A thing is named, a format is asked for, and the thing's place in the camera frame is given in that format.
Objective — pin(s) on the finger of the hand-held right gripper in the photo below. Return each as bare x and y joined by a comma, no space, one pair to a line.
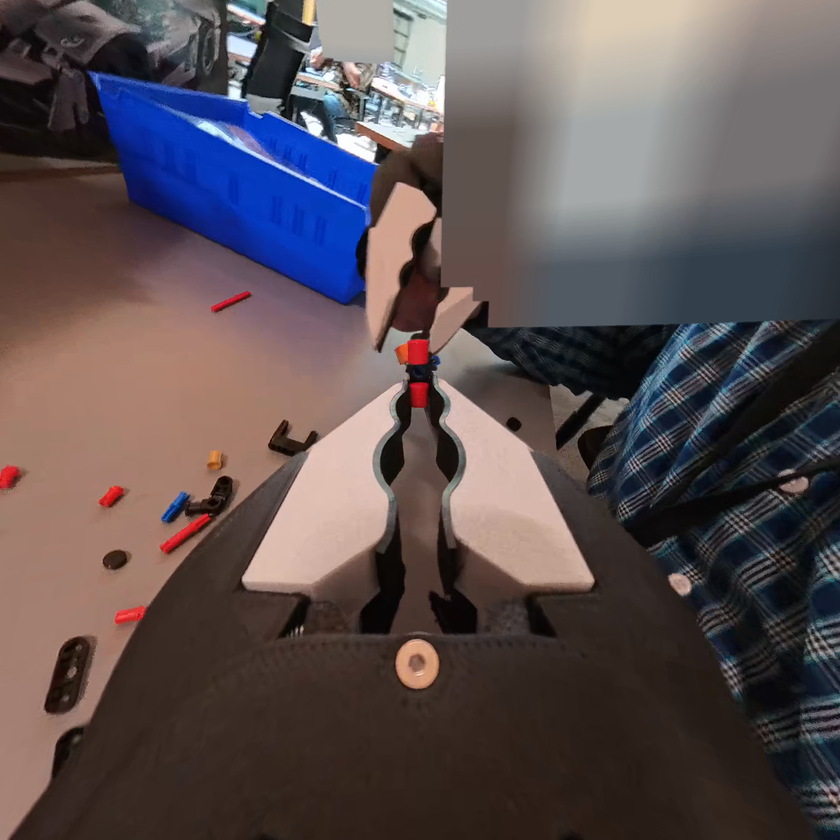
459,312
384,262

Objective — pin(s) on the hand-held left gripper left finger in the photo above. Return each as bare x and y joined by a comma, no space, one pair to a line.
328,525

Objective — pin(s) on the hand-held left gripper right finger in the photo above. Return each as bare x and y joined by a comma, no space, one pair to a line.
512,518

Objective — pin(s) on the small lego subassembly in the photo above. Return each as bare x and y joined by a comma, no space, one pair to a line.
416,351

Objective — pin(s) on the person's right forearm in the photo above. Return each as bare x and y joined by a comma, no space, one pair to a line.
577,361

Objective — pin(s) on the black angled lego piece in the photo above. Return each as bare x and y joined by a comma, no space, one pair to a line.
292,438

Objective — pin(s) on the black lego connector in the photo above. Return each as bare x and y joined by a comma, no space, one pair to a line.
213,499

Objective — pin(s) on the tan lego bush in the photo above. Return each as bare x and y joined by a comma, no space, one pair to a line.
214,459

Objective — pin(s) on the red lego axle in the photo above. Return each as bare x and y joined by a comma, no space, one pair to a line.
230,301
186,533

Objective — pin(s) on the blue lego pin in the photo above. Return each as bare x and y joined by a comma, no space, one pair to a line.
175,506

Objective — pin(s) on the clear bag of lego parts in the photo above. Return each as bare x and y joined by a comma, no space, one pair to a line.
236,134

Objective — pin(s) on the red lego pin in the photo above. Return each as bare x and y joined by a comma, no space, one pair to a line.
111,496
129,615
8,477

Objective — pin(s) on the black lego beam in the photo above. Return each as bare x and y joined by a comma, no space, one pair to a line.
65,748
65,674

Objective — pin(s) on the black lego set box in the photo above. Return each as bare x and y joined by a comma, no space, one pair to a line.
131,39

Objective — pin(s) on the blue plastic bin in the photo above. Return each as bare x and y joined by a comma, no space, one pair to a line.
229,197

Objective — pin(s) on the black office chair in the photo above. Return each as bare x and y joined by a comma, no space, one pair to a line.
279,59

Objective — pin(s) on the person's torso in plaid shirt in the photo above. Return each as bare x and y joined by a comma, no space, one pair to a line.
754,623

